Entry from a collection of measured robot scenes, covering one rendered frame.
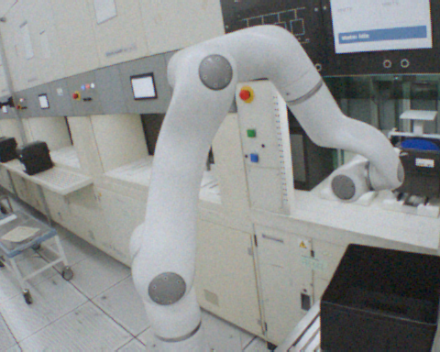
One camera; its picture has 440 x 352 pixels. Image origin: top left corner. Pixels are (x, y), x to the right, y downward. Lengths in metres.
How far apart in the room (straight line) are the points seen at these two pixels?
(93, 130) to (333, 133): 1.95
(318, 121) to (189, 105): 0.29
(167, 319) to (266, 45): 0.59
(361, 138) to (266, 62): 0.25
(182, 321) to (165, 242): 0.21
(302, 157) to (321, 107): 0.84
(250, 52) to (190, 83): 0.16
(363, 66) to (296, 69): 0.43
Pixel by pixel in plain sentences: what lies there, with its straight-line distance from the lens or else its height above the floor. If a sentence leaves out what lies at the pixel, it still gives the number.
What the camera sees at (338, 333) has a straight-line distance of 0.92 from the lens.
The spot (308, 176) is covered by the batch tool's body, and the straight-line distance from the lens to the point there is 1.55.
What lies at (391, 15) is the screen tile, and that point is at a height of 1.56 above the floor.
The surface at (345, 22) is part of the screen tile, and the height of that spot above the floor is 1.56.
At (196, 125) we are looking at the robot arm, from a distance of 0.59.
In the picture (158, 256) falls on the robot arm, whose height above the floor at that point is 1.19.
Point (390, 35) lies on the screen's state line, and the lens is 1.05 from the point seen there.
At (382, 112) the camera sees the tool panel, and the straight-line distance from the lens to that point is 2.04.
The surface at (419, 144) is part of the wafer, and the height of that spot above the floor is 1.11.
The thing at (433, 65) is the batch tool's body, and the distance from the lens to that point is 1.03.
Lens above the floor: 1.51
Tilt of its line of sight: 19 degrees down
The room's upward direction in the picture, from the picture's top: 10 degrees counter-clockwise
